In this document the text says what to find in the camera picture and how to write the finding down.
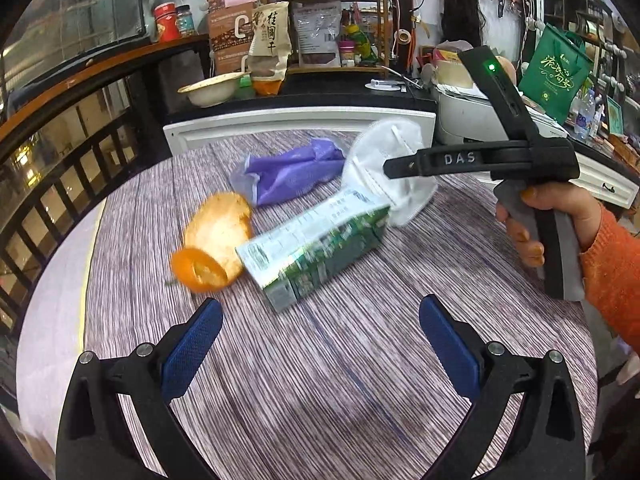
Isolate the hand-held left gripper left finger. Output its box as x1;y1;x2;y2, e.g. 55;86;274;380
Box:
55;297;224;480

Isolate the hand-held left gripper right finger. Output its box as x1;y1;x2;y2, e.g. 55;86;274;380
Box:
419;294;586;480

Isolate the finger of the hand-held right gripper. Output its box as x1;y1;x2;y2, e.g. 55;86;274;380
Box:
382;142;532;181

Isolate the white face mask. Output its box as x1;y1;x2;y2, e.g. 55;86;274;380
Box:
341;119;438;227

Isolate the green and white drink carton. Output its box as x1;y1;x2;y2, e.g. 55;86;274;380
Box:
235;190;392;312

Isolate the person's right forearm orange sleeve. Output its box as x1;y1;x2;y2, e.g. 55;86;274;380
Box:
580;205;640;356

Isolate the person's right hand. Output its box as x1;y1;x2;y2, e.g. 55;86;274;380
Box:
496;184;603;268

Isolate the white printer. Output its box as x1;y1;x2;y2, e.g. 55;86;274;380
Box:
432;82;568;146

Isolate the green tote bag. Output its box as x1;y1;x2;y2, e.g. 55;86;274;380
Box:
518;25;595;126

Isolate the cream round container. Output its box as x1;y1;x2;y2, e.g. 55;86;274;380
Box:
432;46;478;91

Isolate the clear water bottle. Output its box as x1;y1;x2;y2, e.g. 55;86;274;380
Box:
574;89;597;141

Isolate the black wig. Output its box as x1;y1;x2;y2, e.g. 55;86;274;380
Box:
442;0;487;58

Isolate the teal framed box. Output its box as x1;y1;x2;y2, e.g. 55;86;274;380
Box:
605;95;626;136

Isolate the orange peel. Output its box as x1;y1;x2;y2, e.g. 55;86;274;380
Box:
171;191;254;293

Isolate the green and yellow bottle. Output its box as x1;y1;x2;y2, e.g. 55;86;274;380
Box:
350;25;373;58

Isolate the purple plastic packet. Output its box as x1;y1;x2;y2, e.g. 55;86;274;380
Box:
230;137;347;207

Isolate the wooden railing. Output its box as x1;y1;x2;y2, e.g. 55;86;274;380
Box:
0;35;211;331

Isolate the kraft paper pouch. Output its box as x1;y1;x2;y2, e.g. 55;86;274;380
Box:
249;2;292;96

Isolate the cream bowl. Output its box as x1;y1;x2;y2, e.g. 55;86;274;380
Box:
177;72;246;108

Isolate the brown printed box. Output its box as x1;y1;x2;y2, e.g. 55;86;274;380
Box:
205;2;256;76

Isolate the red can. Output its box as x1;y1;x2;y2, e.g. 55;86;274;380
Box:
153;2;182;43

